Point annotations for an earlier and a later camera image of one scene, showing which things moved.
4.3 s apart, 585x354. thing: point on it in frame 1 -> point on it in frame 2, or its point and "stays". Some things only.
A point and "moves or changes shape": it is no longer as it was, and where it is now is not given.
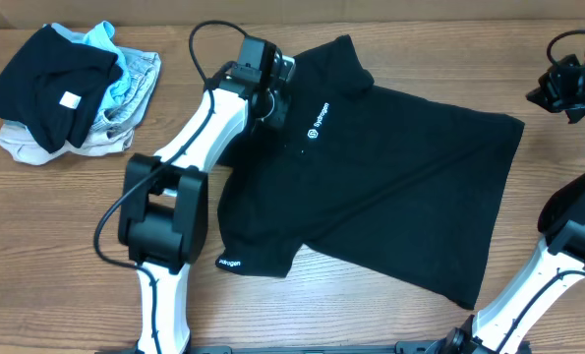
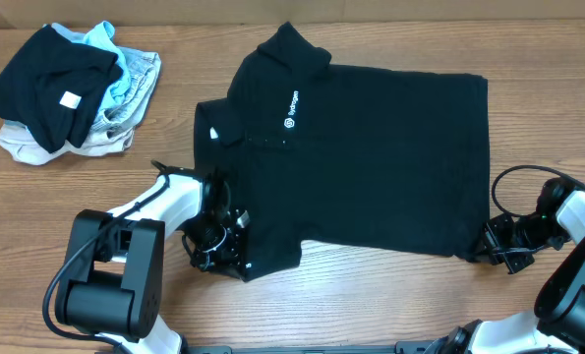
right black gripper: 552,93 -> 497,244
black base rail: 342,348 stays
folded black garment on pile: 54,86 stays
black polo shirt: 415,187 moves or changes shape
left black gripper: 276,116 -> 240,241
